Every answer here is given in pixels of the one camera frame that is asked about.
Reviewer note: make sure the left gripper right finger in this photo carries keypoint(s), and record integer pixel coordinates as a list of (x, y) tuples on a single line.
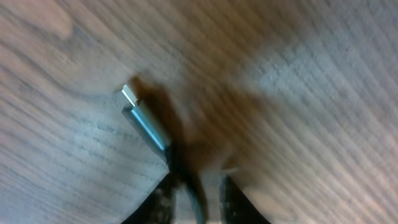
[(235, 207)]

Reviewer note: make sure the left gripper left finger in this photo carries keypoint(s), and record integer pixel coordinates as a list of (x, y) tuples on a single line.
[(158, 207)]

